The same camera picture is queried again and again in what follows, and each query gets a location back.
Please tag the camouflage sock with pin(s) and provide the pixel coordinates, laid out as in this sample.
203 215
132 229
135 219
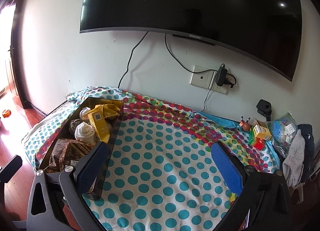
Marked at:
73 125

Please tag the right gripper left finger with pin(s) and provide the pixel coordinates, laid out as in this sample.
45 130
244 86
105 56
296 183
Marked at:
89 166

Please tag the red green small box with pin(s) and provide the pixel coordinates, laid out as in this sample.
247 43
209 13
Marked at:
255 141

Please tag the black power adapter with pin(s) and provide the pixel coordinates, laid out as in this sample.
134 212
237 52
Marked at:
221 77

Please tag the small snail toy figure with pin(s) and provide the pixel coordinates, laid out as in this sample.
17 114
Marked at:
244 124

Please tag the black webcam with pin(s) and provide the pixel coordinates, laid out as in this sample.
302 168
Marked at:
264 108

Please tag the black wall television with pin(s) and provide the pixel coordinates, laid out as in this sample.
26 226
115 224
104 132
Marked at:
268 31

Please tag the plastic bag of items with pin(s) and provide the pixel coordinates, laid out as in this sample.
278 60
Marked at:
283 131

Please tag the brown chocolate bag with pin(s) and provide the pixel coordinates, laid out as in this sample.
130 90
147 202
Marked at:
67 152

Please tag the polka dot bed sheet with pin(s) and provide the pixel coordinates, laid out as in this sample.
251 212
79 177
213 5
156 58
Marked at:
161 175

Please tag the yellow medicine box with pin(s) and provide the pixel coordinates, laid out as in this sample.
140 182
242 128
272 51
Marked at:
102 128

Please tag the gold rectangular tin tray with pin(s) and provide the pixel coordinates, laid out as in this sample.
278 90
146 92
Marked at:
97 187

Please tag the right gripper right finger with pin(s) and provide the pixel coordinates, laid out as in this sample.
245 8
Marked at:
231 169

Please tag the yellow snack bag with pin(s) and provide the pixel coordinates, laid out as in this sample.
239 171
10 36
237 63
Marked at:
110 111

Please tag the grey cloth on chair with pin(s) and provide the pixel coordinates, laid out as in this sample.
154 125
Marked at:
293 163

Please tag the white sock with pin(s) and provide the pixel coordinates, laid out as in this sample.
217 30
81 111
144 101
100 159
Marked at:
83 115
85 133

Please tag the white wall socket plate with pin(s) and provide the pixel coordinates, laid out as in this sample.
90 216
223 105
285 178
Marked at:
205 79

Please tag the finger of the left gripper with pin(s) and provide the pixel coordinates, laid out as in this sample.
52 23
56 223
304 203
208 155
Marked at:
10 169

